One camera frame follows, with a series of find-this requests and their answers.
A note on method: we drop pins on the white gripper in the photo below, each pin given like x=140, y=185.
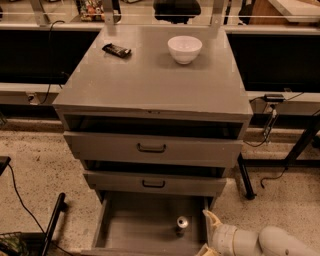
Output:
x=222, y=237

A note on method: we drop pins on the redbull can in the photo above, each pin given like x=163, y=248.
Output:
x=181, y=225

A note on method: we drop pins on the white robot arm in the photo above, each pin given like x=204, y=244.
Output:
x=275, y=241

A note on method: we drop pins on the grey open bottom drawer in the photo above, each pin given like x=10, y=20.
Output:
x=140, y=224

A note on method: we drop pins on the grey top drawer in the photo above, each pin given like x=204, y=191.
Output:
x=132, y=148

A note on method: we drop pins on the grey middle drawer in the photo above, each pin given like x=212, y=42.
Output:
x=154, y=183

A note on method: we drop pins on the grey drawer cabinet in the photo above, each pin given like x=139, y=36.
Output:
x=149, y=93

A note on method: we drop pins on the black stand bar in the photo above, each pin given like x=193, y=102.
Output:
x=60, y=207

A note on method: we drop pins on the black power adapter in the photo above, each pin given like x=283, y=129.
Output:
x=273, y=98

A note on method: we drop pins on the white bowl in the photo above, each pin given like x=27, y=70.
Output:
x=184, y=49

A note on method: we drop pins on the dark snack bar wrapper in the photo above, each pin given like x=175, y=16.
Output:
x=115, y=50

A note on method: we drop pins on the black office chair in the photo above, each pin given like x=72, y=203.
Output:
x=176, y=11

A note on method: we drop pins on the colourful snack bag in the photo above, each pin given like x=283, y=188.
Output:
x=91, y=10

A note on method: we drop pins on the black table leg frame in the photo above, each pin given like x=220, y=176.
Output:
x=291, y=160

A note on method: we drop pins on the black wire basket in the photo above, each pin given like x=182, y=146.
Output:
x=12, y=244

